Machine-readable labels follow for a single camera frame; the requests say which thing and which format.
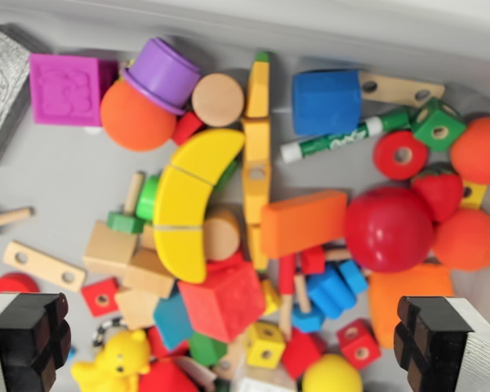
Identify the black silver gripper right finger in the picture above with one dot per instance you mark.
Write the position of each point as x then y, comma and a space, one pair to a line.
437, 347

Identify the black silver gripper left finger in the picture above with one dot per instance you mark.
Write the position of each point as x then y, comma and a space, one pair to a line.
20, 347

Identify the magenta rubber elephant cube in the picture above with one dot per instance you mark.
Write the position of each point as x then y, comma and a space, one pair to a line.
65, 90

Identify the grey plastic bin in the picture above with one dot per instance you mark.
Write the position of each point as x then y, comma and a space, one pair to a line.
65, 183

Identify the tiny blue piece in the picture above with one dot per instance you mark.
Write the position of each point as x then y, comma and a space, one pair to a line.
72, 353

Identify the orange foam block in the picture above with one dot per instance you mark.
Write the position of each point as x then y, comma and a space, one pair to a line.
396, 298

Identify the red wooden wheel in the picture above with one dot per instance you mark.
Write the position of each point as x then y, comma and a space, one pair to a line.
386, 163
12, 283

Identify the black and white checkered toy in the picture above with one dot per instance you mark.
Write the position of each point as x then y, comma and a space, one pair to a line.
102, 330

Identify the wooden strip with holes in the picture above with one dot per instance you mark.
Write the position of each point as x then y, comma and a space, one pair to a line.
41, 263
396, 87

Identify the yellow rubber toy animal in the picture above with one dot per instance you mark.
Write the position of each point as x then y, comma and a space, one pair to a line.
114, 363

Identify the small blue wooden block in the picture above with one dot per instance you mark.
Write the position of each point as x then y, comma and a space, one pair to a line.
355, 275

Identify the yellow ball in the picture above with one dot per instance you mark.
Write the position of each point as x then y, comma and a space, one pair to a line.
330, 377

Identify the orange foam ball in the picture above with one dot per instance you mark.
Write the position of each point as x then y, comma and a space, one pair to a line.
482, 151
130, 122
469, 241

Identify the blue ribbed wooden piece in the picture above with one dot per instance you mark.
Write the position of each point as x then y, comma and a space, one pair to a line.
330, 296

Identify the glossy red toy apple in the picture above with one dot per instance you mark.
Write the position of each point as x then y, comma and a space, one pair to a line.
388, 232

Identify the blue wooden nut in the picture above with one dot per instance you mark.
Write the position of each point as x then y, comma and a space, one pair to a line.
308, 322

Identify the large natural wooden block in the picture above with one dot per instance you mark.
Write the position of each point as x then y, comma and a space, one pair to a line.
108, 249

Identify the wooden dowel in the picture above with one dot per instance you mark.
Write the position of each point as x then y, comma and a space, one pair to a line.
339, 255

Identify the plain red wooden cube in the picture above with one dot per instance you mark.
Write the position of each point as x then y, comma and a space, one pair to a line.
302, 355

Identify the short wooden peg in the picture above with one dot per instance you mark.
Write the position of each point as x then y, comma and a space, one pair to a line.
302, 294

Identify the red toy piece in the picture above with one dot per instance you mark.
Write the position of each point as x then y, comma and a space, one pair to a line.
167, 377

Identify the small red wooden cube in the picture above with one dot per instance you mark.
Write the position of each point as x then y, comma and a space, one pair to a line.
312, 261

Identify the yellow wooden cube with hole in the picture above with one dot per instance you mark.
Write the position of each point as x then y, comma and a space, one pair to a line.
478, 201

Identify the red toy strawberry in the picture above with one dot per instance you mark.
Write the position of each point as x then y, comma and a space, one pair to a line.
439, 194

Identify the yellow wooden cube with holes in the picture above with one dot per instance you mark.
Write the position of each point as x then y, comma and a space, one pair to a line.
275, 347

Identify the red wooden peg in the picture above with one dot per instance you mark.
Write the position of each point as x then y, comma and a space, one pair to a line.
286, 275

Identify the small natural wooden block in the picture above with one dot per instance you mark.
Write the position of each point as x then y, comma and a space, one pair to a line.
148, 237

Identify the small yellow wooden block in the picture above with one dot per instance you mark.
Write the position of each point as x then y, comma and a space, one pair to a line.
270, 298

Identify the orange wooden block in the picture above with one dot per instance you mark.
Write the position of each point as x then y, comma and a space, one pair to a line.
302, 224

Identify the green wooden block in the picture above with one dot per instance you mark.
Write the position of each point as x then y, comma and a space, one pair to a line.
206, 349

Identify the white block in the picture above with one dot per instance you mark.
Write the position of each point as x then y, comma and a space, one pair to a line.
253, 386

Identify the green wooden cylinder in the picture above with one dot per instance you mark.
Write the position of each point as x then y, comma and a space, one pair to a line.
149, 198

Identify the flat wooden piece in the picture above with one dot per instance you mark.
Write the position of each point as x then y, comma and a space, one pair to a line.
230, 363

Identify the large red foam cube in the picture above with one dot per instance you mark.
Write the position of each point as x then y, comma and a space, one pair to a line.
224, 306

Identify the yellow wooden banana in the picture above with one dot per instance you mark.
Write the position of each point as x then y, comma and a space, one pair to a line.
183, 204

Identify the green wooden cube with holes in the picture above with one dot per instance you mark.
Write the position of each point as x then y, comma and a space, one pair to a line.
449, 122

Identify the natural wooden cylinder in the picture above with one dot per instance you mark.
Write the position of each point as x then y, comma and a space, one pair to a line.
222, 239
217, 100

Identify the green dry-erase marker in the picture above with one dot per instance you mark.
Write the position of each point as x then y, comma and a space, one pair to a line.
330, 143

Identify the grey styrofoam block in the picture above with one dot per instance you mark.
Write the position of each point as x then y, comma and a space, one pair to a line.
0, 94

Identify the small green wooden piece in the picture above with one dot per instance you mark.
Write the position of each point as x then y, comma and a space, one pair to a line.
227, 175

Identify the blue foam block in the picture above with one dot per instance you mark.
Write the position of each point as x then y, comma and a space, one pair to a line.
324, 102

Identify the small red wooden block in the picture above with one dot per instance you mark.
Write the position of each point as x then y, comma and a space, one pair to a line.
185, 128

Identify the purple plastic cup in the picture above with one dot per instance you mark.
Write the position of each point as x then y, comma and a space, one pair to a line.
163, 73

